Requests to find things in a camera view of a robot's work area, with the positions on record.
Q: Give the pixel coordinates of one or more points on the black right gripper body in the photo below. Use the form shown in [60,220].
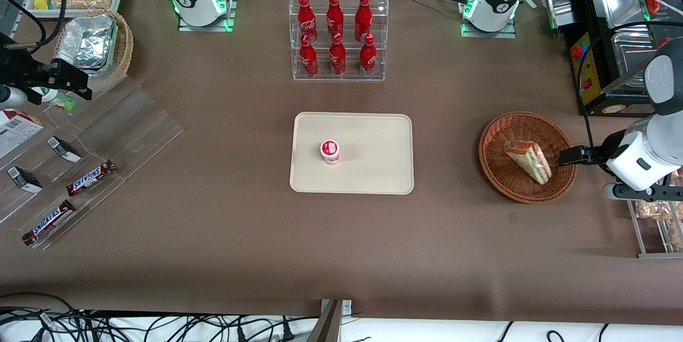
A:
[15,72]

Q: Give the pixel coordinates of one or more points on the triangle sandwich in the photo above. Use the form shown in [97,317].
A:
[528,160]

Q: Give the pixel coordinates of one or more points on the tan wicker basket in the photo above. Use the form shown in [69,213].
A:
[126,46]

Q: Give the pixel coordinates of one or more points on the brown round wicker basket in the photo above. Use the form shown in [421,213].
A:
[501,171]

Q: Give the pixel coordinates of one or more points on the steel warmer tray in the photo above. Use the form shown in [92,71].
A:
[629,59]
[619,6]

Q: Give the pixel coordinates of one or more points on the beige plastic tray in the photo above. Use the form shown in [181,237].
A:
[373,166]

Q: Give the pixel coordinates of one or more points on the green white small bottle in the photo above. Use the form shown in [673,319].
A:
[58,99]

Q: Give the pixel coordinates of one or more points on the stacked aluminium foil trays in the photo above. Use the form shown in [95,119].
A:
[88,40]

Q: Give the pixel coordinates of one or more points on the clear bag brown snacks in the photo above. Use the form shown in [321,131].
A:
[655,210]
[677,235]

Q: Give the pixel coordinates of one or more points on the small black white box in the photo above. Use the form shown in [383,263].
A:
[24,180]
[64,149]

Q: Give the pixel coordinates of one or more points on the printed white carton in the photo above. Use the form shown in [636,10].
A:
[16,131]

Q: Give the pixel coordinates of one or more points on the black food warmer appliance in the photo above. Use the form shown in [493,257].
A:
[608,96]

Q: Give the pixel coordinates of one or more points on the clear acrylic step stand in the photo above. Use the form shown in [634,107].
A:
[139,128]

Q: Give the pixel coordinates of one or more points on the snickers chocolate bar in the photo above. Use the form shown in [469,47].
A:
[49,222]
[90,177]

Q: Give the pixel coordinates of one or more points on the small white paper slip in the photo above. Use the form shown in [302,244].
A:
[531,1]

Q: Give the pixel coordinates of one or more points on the red cola bottle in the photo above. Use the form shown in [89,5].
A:
[334,16]
[308,59]
[337,58]
[306,19]
[363,17]
[367,58]

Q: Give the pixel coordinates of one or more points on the clear acrylic bottle rack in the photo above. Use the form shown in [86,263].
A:
[347,78]

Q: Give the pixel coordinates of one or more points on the red white yogurt cup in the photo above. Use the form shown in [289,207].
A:
[330,152]

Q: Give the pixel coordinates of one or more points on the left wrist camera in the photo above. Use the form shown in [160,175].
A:
[640,192]

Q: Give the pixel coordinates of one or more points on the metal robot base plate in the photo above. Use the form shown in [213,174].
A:
[509,30]
[229,11]

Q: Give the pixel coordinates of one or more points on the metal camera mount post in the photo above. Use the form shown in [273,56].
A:
[333,326]

